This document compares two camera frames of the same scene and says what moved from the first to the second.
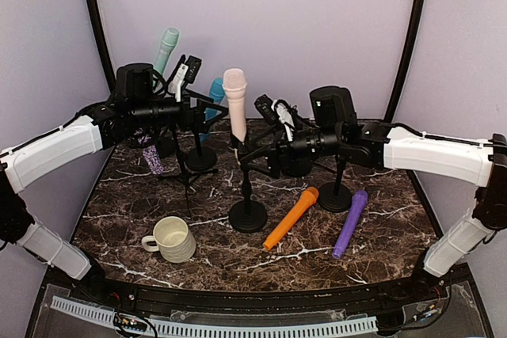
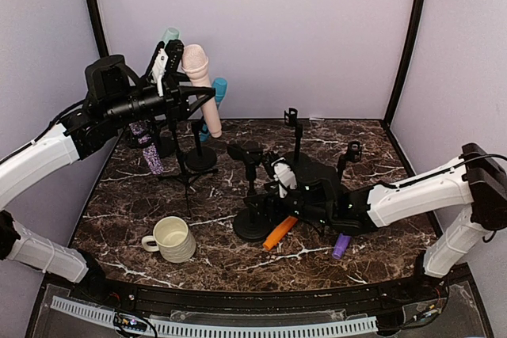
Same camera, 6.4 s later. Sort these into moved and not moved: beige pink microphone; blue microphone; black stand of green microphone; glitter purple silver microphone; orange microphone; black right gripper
Moved: black right gripper; beige pink microphone
Not moved: black stand of green microphone; glitter purple silver microphone; blue microphone; orange microphone
